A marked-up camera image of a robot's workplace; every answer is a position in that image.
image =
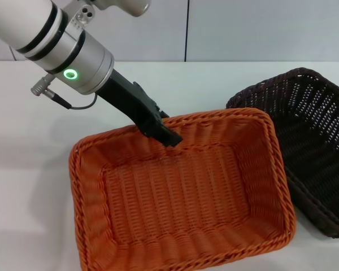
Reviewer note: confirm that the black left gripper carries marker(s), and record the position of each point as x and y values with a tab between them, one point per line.
127	104

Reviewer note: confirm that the orange woven plastic basket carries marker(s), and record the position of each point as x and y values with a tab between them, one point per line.
172	197

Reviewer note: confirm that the dark brown woven basket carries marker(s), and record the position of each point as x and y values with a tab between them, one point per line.
313	135

